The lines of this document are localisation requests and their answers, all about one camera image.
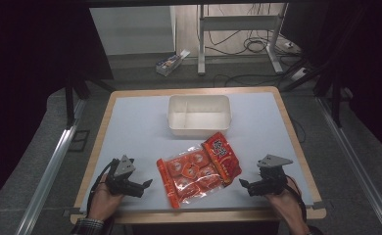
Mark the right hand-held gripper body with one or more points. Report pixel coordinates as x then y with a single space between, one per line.
272 174

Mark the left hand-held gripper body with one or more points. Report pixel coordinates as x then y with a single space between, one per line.
124 166

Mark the person's right hand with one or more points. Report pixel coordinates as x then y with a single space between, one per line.
285 205

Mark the person's left hand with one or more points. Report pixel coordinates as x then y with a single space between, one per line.
103 204

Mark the pale grey table mat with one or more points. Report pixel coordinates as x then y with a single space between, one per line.
140 130

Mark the red snack bag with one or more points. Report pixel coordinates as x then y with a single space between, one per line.
197 171

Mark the black metal stand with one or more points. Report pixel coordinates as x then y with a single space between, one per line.
335 98
69 101

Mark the white plastic box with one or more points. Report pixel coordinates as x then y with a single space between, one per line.
199 114

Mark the white power strip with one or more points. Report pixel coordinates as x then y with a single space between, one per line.
298 74

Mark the small printed cardboard box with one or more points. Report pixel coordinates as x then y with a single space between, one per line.
172 62

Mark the aluminium rail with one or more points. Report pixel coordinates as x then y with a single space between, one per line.
355 163
50 173

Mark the white wall panel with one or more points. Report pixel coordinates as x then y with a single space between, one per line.
132 29

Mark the white metal desk frame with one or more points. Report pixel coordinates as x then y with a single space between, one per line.
241 23

